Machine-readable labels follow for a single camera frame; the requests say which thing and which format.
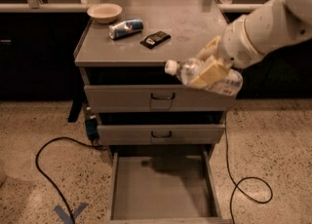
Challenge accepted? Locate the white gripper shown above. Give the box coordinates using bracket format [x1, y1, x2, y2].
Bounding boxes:
[189, 15, 264, 89]

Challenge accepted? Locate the clear plastic water bottle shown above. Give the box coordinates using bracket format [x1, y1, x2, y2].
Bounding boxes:
[165, 57, 243, 96]

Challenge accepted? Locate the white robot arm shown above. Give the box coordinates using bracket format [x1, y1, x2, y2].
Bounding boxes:
[189, 0, 312, 89]

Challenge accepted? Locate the middle grey drawer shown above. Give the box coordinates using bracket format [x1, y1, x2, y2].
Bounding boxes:
[97, 124, 225, 145]

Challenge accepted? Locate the top grey drawer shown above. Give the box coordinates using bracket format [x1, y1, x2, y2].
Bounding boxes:
[85, 85, 234, 113]

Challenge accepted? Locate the grey metal drawer cabinet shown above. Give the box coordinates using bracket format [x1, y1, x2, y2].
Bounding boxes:
[73, 0, 252, 224]

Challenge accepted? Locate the bottom grey open drawer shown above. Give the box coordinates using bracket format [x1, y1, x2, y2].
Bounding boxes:
[105, 150, 232, 224]

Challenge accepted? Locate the black snack packet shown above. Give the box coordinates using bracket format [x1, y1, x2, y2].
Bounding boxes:
[140, 31, 171, 49]

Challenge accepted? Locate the blue silver drink can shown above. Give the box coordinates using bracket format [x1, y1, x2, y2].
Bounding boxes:
[109, 19, 143, 40]

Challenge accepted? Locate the white ceramic bowl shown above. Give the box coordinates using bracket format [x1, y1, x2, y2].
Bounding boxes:
[87, 3, 122, 24]

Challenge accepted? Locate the blue power adapter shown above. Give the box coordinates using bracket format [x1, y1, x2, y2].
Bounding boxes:
[85, 118, 98, 140]

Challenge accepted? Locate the blue tape cross mark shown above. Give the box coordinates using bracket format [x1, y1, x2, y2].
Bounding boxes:
[53, 202, 90, 224]

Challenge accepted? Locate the black cable right floor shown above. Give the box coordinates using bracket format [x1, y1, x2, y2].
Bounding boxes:
[223, 117, 274, 224]

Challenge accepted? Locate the black cable floor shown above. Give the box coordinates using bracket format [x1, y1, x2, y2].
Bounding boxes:
[34, 136, 105, 224]
[223, 117, 274, 224]

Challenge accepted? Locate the black cable left floor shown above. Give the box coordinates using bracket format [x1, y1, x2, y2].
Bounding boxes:
[34, 136, 105, 224]

